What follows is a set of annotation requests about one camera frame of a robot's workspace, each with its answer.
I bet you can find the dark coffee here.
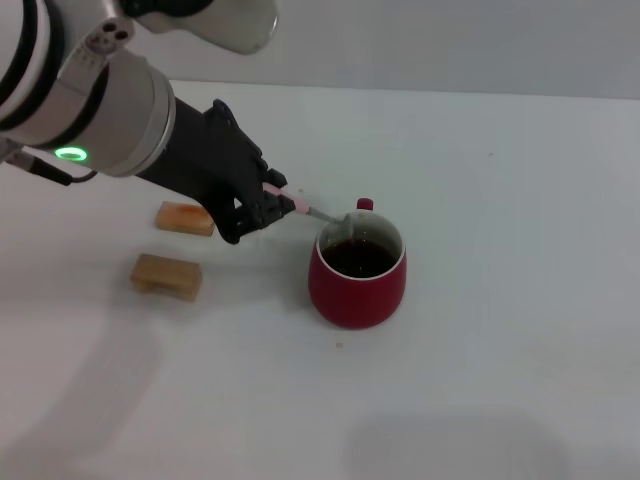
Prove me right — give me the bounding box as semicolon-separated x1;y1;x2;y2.
320;238;396;278

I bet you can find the stained wooden block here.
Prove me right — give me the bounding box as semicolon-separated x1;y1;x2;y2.
154;200;216;237

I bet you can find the metal plug with black cable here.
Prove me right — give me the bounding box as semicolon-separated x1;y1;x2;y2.
0;140;99;187

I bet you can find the pink handled metal spoon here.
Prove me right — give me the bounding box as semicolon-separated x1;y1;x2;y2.
262;182;356;242

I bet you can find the notched plain wooden block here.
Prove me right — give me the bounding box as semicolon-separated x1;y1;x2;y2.
129;253;204;303

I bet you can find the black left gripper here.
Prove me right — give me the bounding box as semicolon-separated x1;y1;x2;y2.
135;98;297;245

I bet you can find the red ceramic cup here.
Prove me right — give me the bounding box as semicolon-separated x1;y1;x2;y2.
307;197;408;331

